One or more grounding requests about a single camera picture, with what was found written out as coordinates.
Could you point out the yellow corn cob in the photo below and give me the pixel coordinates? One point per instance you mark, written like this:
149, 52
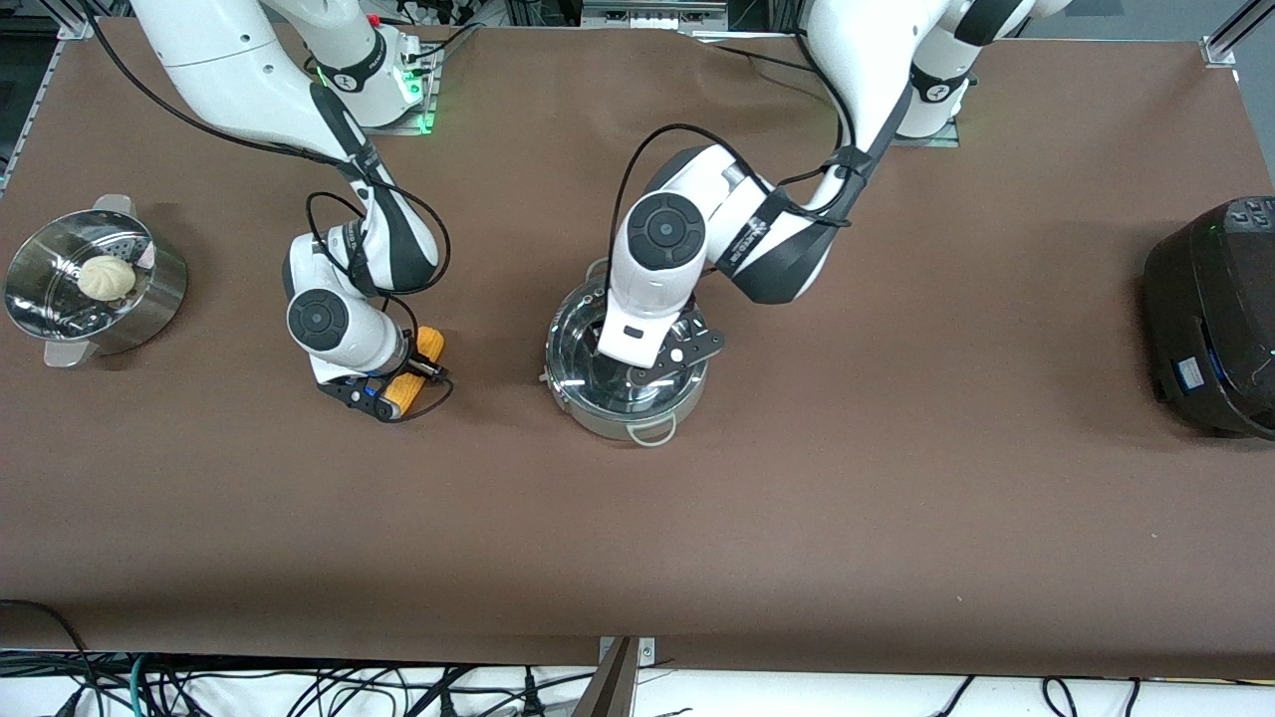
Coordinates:
430, 344

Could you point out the glass pot lid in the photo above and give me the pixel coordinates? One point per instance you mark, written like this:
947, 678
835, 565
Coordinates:
583, 363

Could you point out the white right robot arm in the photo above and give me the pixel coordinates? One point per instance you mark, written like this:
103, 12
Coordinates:
229, 70

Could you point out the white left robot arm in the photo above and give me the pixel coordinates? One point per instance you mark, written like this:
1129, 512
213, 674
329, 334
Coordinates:
847, 60

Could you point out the steel cooking pot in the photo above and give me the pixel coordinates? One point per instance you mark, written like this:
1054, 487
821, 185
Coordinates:
618, 423

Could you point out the steel steamer pot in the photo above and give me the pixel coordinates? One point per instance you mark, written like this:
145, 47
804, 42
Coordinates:
149, 309

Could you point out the brown table mat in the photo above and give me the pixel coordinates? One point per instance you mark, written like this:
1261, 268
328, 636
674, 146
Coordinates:
896, 518

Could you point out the white red label sticker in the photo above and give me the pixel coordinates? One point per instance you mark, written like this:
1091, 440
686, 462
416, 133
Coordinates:
147, 256

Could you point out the white steamed bun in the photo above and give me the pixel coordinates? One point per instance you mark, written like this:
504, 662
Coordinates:
107, 278

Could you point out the perforated steel steamer insert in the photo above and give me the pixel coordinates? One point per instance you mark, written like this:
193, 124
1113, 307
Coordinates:
50, 279

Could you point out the black rice cooker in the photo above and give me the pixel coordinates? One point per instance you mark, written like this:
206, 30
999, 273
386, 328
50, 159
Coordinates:
1215, 329

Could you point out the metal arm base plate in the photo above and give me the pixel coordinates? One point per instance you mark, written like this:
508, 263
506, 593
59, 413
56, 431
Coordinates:
931, 141
423, 121

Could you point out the metal table bracket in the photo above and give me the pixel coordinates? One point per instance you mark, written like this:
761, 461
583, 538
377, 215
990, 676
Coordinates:
623, 677

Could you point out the aluminium frame profile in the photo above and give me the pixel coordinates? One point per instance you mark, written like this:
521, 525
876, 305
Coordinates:
1230, 35

